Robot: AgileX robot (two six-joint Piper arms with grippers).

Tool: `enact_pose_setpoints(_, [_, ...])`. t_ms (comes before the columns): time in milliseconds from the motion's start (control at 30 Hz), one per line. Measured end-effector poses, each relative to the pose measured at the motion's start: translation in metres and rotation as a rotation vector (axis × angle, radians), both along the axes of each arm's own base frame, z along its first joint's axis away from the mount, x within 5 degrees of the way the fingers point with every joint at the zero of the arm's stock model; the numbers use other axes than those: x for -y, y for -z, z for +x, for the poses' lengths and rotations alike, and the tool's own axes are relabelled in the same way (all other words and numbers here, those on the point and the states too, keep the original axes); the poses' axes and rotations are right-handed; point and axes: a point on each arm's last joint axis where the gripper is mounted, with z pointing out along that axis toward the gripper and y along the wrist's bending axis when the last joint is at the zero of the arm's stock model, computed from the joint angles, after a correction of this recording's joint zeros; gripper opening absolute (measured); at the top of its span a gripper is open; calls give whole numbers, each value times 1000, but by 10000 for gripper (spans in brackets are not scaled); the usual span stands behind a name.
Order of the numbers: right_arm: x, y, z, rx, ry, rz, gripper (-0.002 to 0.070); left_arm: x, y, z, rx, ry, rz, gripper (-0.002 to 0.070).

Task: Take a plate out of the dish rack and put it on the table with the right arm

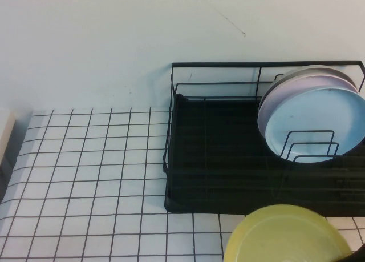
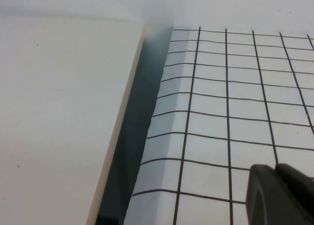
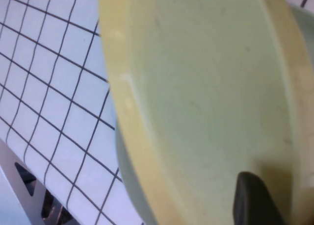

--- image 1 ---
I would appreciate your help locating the yellow round plate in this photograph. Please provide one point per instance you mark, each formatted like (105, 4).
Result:
(285, 239)

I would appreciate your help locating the beige wooden board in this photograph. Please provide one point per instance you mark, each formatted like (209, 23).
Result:
(7, 130)

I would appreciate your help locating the light blue round plate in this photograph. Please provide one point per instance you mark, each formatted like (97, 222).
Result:
(313, 110)

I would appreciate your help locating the grey round plate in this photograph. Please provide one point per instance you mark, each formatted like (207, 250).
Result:
(313, 68)

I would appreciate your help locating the pink round plate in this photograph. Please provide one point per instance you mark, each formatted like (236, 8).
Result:
(285, 93)

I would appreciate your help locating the white grid pattern tablecloth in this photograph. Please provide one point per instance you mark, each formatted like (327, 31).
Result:
(85, 187)

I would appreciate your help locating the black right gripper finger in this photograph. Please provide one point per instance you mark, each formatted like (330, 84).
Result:
(357, 254)

